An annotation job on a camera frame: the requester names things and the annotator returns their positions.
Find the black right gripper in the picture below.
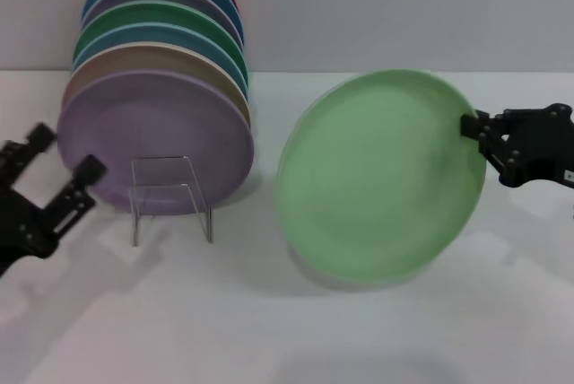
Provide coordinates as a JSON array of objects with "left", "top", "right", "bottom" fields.
[{"left": 460, "top": 103, "right": 574, "bottom": 188}]

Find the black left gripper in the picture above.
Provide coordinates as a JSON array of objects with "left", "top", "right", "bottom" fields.
[{"left": 0, "top": 122, "right": 108, "bottom": 278}]

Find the light green plate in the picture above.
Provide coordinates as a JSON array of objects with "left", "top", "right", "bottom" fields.
[{"left": 274, "top": 68, "right": 488, "bottom": 294}]

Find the clear acrylic plate rack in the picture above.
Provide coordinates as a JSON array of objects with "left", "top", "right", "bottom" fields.
[{"left": 128, "top": 155, "right": 214, "bottom": 249}]

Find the lavender plate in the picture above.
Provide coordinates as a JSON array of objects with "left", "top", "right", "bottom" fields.
[{"left": 57, "top": 67, "right": 256, "bottom": 217}]

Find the beige plate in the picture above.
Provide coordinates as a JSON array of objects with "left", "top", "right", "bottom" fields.
[{"left": 61, "top": 41, "right": 251, "bottom": 125}]

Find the light blue plate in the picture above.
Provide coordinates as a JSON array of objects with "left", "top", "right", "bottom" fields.
[{"left": 71, "top": 22, "right": 249, "bottom": 94}]

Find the dark green plate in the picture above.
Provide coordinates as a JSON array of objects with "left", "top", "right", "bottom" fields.
[{"left": 74, "top": 0, "right": 249, "bottom": 84}]

